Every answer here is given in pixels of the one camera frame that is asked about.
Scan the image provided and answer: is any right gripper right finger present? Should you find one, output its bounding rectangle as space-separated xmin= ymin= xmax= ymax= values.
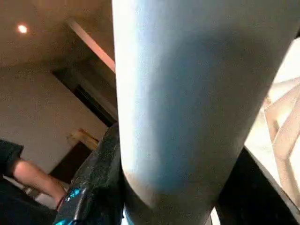
xmin=215 ymin=147 xmax=300 ymax=225

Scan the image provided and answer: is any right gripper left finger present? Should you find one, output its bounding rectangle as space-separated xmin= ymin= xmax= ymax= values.
xmin=53 ymin=123 xmax=125 ymax=225

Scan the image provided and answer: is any white plastic table top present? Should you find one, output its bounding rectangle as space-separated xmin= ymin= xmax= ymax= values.
xmin=244 ymin=77 xmax=300 ymax=208

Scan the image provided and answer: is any white plastic table leg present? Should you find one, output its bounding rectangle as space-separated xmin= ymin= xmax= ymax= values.
xmin=111 ymin=0 xmax=300 ymax=225

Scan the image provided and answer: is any person's bare forearm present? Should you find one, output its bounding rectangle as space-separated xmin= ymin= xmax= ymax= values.
xmin=0 ymin=140 xmax=67 ymax=209

